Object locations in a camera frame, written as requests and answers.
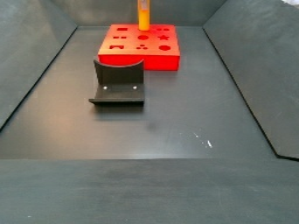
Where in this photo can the yellow oval peg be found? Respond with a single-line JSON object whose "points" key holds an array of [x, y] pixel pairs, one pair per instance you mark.
{"points": [[142, 15]]}

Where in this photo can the black curved holder bracket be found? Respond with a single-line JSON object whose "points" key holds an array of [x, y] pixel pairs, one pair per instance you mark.
{"points": [[120, 83]]}

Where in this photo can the red shape sorter block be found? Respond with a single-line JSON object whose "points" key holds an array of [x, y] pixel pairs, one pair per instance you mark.
{"points": [[126, 45]]}

